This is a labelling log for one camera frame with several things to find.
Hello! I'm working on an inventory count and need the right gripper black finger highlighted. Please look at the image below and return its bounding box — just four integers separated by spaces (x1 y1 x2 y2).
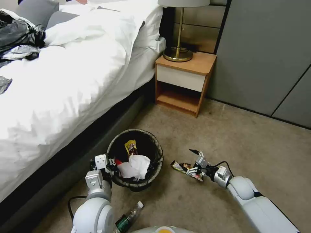
186 166 206 179
189 148 209 170

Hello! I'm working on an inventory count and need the brown foil snack wrapper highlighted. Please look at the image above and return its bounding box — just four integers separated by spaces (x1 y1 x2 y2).
171 160 204 183

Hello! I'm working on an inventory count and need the round dark trash bin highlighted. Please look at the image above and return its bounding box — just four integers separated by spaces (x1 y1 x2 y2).
107 129 164 193

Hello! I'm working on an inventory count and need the black bin liner bag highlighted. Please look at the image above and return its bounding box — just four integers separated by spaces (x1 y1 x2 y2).
109 130 163 189

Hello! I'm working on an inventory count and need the white crumpled paper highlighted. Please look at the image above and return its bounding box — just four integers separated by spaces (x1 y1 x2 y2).
118 154 151 182

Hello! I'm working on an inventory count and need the yellow snack wrapper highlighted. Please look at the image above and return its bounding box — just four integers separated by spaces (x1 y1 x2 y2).
124 139 138 162

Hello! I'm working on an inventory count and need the clear plastic bottle green label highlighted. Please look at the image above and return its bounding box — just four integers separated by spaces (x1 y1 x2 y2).
114 201 144 233

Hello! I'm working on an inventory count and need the white robot front shell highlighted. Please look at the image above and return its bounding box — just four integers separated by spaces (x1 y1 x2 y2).
131 225 188 233

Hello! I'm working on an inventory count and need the wooden nightstand white drawer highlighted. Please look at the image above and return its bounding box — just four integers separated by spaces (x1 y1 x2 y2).
155 52 218 119

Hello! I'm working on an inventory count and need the white duvet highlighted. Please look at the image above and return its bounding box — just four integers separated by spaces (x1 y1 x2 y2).
0 5 164 202

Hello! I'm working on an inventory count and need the white mattress sheet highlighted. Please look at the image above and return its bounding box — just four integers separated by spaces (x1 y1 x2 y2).
130 36 167 86

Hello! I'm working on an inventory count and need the brass table lamp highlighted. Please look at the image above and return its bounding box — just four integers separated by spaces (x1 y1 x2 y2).
157 0 210 62

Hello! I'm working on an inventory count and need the grey wardrobe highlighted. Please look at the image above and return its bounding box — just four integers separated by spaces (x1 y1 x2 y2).
206 0 311 129

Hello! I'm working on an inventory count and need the small black device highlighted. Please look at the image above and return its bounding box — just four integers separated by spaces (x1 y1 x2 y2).
181 42 198 53

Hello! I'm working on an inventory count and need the grey crumpled plastic bag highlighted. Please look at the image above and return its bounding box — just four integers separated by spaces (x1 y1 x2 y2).
0 76 13 95

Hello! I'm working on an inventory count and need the brown padded headboard panel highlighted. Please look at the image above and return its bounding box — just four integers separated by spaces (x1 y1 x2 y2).
159 0 230 55

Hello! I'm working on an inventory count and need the white crumpled plastic bag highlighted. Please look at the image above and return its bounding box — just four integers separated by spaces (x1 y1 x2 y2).
0 45 40 61

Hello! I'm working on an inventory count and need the white pillow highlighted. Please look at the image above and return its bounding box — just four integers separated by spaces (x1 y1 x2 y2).
45 5 146 50

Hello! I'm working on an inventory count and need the small grey pillow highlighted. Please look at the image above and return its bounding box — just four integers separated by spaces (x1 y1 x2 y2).
45 11 79 31

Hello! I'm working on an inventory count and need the black crumpled plastic bag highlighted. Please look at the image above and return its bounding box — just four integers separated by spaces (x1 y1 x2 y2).
0 9 47 61

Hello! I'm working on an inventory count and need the large grey pillow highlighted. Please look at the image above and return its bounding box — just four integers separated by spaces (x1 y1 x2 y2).
9 0 60 26

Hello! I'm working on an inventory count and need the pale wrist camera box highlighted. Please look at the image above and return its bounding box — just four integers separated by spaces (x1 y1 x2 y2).
94 154 108 169

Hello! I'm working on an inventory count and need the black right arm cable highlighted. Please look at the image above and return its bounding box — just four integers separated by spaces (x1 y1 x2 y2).
206 161 234 178

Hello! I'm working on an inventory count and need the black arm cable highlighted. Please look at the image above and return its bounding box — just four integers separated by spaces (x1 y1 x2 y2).
206 161 234 178
68 195 87 219

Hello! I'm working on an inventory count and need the dark grey bed frame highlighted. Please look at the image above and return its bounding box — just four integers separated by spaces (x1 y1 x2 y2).
0 79 156 233

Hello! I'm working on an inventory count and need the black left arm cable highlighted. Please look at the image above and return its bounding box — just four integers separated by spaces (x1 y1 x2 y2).
68 195 87 219

